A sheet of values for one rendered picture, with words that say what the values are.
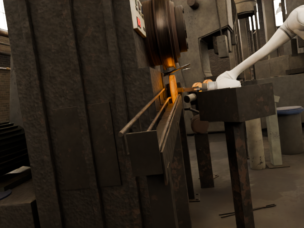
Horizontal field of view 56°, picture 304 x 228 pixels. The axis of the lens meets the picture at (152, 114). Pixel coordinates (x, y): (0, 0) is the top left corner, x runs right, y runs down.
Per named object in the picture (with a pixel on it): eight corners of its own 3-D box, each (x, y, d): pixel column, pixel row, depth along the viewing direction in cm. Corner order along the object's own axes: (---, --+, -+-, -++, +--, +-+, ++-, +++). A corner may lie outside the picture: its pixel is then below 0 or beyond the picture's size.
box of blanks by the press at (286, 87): (262, 138, 363) (255, 77, 358) (235, 130, 446) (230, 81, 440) (336, 125, 374) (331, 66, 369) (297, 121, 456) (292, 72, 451)
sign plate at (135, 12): (133, 28, 137) (128, -10, 136) (143, 38, 163) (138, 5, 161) (138, 27, 137) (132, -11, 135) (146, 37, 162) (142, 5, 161)
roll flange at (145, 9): (144, 69, 161) (132, -16, 158) (155, 73, 208) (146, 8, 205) (162, 67, 160) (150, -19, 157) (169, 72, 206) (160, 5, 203)
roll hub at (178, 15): (178, 49, 167) (172, 0, 165) (181, 54, 195) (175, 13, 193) (188, 47, 166) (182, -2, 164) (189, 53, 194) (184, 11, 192)
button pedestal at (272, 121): (270, 169, 233) (262, 94, 229) (263, 162, 257) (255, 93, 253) (291, 168, 231) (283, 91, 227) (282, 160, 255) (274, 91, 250)
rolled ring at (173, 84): (175, 75, 192) (170, 75, 192) (173, 73, 173) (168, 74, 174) (178, 102, 193) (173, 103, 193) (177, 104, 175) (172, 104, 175)
